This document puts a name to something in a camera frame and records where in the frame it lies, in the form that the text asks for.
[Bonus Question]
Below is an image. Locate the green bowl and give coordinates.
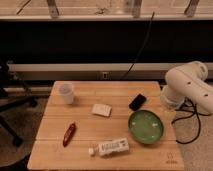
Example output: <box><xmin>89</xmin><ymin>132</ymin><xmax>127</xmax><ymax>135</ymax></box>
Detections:
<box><xmin>128</xmin><ymin>110</ymin><xmax>164</xmax><ymax>145</ymax></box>

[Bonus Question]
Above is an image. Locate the white tube with cap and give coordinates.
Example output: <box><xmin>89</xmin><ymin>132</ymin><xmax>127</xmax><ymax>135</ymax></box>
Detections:
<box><xmin>88</xmin><ymin>138</ymin><xmax>130</xmax><ymax>156</ymax></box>

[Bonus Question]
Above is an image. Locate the black rectangular object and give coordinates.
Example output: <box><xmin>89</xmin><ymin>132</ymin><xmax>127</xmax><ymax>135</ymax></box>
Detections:
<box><xmin>129</xmin><ymin>94</ymin><xmax>146</xmax><ymax>111</ymax></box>

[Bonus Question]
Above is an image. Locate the black office chair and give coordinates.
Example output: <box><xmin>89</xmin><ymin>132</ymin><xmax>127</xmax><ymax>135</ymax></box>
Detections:
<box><xmin>0</xmin><ymin>59</ymin><xmax>38</xmax><ymax>148</ymax></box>

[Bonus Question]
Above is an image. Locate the black cable on floor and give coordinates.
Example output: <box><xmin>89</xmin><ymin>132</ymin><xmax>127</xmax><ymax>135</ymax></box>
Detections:
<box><xmin>171</xmin><ymin>98</ymin><xmax>213</xmax><ymax>145</ymax></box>

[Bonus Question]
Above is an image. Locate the black hanging cable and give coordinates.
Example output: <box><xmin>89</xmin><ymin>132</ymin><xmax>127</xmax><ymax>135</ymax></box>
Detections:
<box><xmin>120</xmin><ymin>11</ymin><xmax>156</xmax><ymax>81</ymax></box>

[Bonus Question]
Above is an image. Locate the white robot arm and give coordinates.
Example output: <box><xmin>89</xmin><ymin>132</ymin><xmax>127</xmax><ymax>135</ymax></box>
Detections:
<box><xmin>160</xmin><ymin>61</ymin><xmax>213</xmax><ymax>114</ymax></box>

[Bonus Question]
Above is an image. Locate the red pepper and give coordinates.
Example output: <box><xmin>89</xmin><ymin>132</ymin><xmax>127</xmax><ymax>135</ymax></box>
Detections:
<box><xmin>63</xmin><ymin>123</ymin><xmax>76</xmax><ymax>147</ymax></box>

